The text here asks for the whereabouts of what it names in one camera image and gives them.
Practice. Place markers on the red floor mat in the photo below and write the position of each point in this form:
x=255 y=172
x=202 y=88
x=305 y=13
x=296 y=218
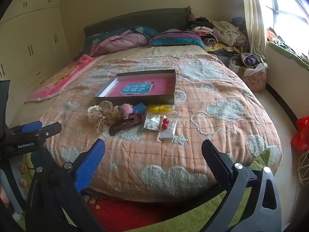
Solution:
x=125 y=215

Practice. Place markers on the pile of clothes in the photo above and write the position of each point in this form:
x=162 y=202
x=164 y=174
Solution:
x=224 y=33

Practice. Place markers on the shallow pink cardboard box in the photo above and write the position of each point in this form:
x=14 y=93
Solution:
x=163 y=84

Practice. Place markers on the striped purple teal pillow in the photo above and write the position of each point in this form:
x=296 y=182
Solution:
x=177 y=38

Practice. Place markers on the red plastic bag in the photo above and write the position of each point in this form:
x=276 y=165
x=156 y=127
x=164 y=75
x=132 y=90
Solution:
x=301 y=135

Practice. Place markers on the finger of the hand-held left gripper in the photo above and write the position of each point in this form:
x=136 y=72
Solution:
x=31 y=126
x=52 y=129

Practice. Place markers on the pink printed blanket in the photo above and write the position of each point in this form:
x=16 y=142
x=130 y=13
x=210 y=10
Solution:
x=62 y=77

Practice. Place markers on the green fluffy rug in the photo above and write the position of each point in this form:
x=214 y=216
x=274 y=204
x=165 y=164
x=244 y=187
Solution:
x=193 y=220

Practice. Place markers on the white claw hair clip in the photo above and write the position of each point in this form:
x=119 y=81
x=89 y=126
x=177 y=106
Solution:
x=117 y=111

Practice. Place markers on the silver earring packet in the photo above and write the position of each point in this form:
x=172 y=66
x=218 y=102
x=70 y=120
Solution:
x=151 y=122

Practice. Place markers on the pink and teal duvet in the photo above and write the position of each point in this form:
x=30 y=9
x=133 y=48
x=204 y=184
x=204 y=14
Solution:
x=115 y=41

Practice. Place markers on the yellow hair clip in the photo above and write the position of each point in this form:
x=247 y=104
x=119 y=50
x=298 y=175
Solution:
x=160 y=108

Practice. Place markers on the dark red hair clip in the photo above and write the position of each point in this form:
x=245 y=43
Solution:
x=125 y=123

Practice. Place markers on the window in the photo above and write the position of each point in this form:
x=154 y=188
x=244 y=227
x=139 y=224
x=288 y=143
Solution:
x=287 y=4

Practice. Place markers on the red bead earring packet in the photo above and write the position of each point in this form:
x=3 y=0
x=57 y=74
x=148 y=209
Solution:
x=166 y=128

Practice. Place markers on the cream wardrobe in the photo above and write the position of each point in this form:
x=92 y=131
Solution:
x=26 y=41

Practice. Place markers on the clothes on windowsill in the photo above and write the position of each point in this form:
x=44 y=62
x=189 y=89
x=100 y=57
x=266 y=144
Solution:
x=289 y=48

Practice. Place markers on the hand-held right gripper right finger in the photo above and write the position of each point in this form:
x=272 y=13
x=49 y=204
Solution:
x=216 y=164

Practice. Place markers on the polka dot mesh bow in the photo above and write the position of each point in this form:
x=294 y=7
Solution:
x=105 y=112

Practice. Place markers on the cream curtain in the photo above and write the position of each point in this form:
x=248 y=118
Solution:
x=253 y=14

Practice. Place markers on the orange checked cloud quilt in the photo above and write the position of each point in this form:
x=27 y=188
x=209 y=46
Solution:
x=205 y=130

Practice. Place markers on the floral fabric laundry basket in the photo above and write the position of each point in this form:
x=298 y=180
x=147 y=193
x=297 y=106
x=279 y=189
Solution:
x=252 y=73

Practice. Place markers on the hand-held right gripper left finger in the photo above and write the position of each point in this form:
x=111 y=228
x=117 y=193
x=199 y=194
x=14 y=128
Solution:
x=88 y=166

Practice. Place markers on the blue hair clip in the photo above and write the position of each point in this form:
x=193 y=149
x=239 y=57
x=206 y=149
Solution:
x=139 y=108

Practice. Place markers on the dark green headboard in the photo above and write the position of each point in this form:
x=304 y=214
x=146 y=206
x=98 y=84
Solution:
x=135 y=18

